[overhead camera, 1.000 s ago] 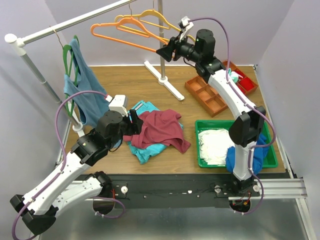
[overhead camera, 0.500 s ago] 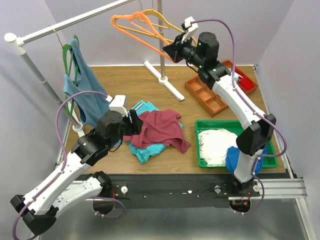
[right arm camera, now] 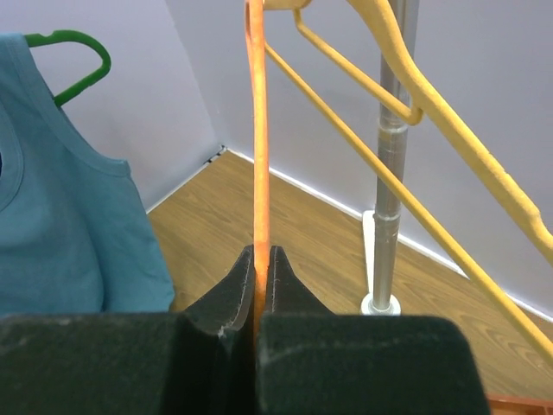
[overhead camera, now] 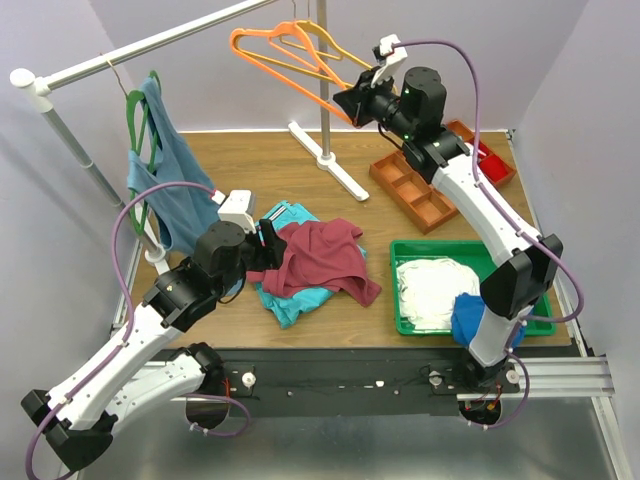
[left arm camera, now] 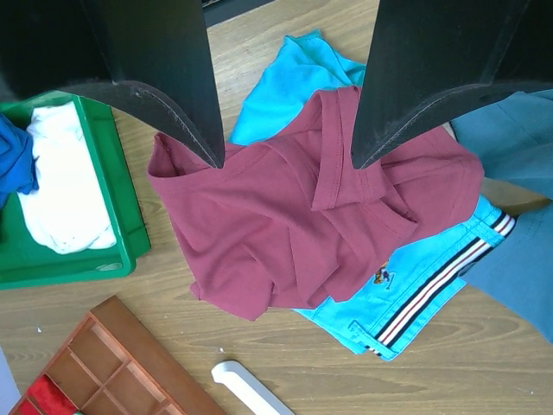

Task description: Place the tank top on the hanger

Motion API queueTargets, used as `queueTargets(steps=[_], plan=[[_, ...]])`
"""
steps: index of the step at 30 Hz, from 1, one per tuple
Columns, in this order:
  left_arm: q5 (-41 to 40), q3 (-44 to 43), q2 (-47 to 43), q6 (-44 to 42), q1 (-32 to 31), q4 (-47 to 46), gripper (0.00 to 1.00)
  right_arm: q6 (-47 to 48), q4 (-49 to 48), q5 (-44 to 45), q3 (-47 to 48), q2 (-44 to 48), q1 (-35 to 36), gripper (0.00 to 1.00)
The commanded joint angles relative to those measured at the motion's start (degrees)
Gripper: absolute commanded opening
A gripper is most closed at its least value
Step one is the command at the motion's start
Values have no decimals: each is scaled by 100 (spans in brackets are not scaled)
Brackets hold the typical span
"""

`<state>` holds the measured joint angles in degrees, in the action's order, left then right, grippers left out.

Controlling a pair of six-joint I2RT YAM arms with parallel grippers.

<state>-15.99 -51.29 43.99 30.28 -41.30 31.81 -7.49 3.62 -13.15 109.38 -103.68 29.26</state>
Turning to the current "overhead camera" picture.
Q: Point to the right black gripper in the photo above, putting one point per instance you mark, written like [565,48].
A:
[354,101]

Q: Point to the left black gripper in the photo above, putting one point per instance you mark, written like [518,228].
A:
[270,250]

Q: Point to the maroon tank top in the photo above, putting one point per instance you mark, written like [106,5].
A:
[320,254]

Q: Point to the orange hanger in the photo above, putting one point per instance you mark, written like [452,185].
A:
[258,47]

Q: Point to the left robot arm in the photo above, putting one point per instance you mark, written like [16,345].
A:
[80,417]

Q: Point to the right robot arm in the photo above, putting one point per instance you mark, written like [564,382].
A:
[525,260]

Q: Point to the blue-grey hanging tank top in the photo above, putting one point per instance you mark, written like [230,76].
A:
[183,208]

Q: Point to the yellow hanger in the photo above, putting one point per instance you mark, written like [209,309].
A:
[326,48]

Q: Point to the green hanger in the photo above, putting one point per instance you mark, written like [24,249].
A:
[138,116]

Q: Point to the turquoise folded shirt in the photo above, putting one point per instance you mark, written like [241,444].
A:
[287,310]

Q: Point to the orange compartment tray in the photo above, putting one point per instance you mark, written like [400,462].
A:
[423,204]

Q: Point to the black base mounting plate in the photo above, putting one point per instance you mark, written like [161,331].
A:
[331,382]

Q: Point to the red cloth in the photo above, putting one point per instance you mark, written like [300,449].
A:
[495,170]

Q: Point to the white cloth in bin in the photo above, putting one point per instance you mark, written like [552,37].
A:
[428,288]

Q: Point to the green plastic bin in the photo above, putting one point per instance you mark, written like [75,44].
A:
[470,253]

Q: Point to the royal blue cloth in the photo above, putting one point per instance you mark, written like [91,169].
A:
[473,322]

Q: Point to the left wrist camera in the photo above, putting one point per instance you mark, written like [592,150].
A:
[237,207]

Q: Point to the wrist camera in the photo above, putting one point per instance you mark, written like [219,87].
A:
[237,207]
[391,56]

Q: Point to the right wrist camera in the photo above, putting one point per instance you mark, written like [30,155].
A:
[391,56]

